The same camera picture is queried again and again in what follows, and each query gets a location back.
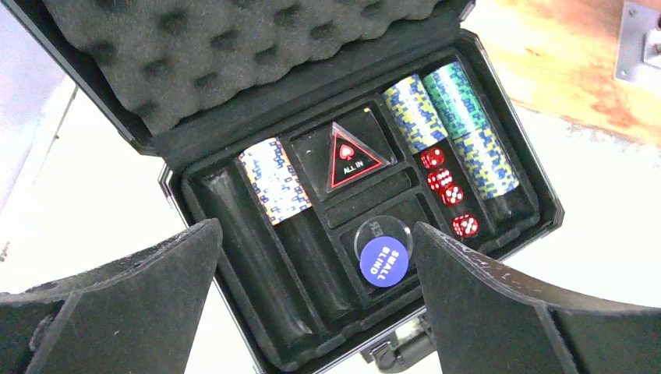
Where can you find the orange poker chip stack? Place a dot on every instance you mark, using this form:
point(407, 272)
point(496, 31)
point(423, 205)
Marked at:
point(274, 180)

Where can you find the yellow poker chip stack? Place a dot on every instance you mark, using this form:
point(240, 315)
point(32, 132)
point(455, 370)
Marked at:
point(486, 162)

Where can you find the metal stand bracket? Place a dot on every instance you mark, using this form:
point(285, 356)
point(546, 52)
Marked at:
point(638, 46)

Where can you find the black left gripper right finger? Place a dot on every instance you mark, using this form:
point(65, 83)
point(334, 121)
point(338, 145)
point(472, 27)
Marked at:
point(487, 317)

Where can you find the blue small blind button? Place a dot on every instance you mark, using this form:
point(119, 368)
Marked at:
point(384, 261)

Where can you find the green poker chip stack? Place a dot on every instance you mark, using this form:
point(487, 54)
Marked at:
point(455, 100)

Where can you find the red die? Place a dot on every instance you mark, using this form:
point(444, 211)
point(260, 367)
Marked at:
point(439, 179)
point(465, 225)
point(452, 194)
point(432, 158)

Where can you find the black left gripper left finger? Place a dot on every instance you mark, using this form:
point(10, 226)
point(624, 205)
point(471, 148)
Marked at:
point(137, 314)

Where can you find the black triangular all-in button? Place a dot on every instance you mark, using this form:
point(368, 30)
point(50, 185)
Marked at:
point(350, 159)

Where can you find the black poker set case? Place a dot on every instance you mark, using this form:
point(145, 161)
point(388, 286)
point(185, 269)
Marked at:
point(307, 128)

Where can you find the wooden board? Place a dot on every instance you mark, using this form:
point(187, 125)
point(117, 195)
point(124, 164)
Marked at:
point(558, 58)

